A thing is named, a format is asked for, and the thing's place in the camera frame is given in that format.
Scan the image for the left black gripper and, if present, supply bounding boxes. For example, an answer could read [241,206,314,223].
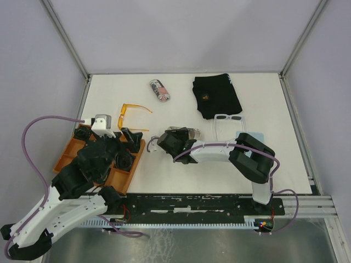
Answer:
[93,126,143,178]

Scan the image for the map print glasses case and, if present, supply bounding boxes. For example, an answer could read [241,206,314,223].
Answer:
[167,126,201,140]

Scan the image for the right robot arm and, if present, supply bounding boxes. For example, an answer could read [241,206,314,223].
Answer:
[157,130,280,214]

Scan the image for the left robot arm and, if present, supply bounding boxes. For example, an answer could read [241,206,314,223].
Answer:
[1,125,145,261]

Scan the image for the orange sunglasses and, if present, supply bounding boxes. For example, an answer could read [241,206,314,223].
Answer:
[117,104,153,132]

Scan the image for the black sunglasses in tray corner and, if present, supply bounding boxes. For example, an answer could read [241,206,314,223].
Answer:
[73,125,92,141]

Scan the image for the orange compartment tray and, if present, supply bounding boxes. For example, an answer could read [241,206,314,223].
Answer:
[53,124,145,195]

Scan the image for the flag print glasses case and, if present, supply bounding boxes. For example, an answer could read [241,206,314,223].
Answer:
[149,79,171,102]

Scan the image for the black folded cloth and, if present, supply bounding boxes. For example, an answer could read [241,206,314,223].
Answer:
[193,73,242,119]

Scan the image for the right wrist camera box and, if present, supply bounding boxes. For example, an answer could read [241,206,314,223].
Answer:
[146,135,159,153]

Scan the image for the white frame sunglasses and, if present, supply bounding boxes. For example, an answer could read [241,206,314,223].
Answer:
[213,113,246,140]

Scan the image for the light blue cable duct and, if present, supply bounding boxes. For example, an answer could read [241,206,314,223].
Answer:
[79,216,261,228]

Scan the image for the right corner aluminium post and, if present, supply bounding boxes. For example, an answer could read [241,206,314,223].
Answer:
[279,0,330,77]

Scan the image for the corner aluminium post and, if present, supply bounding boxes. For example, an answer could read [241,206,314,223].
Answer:
[39,0,90,79]
[279,0,330,77]

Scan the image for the left corner aluminium post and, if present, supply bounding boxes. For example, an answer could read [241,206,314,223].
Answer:
[39,0,90,79]

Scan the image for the aluminium frame rail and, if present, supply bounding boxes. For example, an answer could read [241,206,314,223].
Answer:
[41,194,337,217]

